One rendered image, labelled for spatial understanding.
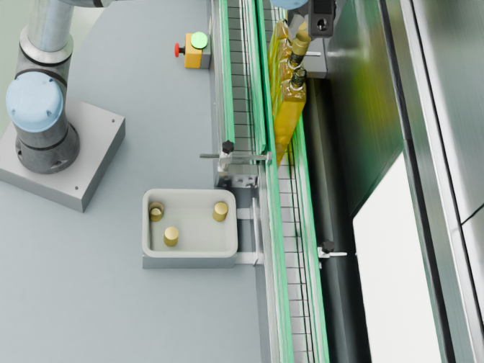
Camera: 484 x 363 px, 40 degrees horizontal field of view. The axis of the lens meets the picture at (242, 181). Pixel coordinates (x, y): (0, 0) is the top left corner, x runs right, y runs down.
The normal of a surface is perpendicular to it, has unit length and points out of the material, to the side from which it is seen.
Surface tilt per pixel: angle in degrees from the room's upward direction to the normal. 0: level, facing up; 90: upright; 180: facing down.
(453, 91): 90
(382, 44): 90
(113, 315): 0
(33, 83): 9
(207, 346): 0
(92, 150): 2
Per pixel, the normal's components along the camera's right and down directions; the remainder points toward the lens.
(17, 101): 0.11, -0.32
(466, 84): -0.99, -0.02
